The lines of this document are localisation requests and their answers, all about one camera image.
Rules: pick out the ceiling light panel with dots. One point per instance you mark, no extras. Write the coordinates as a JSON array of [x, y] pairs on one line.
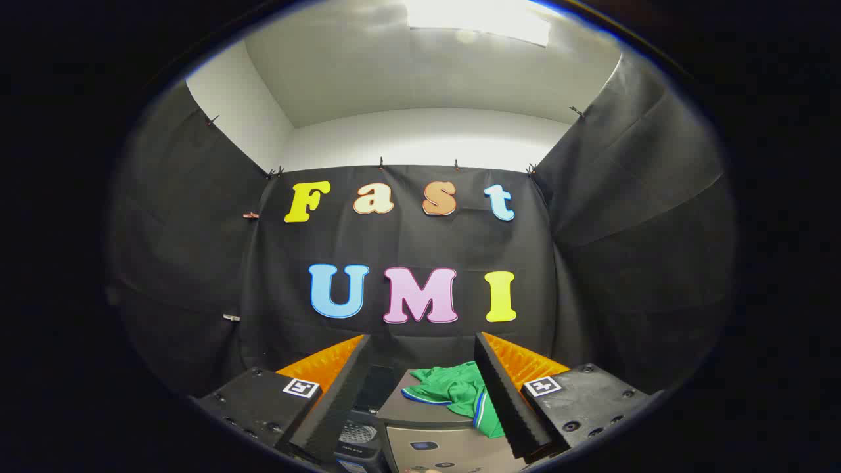
[[479, 16]]

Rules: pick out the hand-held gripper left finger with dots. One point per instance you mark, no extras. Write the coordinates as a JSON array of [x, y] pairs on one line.
[[341, 401]]

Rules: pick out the black backdrop cloth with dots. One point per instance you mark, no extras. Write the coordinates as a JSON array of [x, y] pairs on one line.
[[420, 243]]

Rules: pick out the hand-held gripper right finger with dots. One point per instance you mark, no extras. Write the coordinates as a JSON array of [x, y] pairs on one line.
[[506, 401]]

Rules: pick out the green polo shirt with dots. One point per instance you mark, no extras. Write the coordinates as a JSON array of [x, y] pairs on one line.
[[453, 391]]

